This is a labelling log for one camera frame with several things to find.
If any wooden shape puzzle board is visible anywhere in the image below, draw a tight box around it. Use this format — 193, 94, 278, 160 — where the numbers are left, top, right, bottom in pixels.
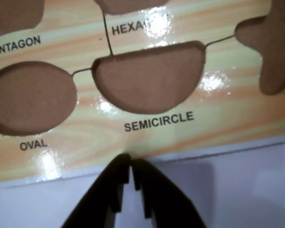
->
0, 0, 285, 189

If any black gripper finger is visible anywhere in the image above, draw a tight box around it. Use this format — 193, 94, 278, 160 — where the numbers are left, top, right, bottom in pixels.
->
58, 153, 132, 228
132, 158, 198, 228

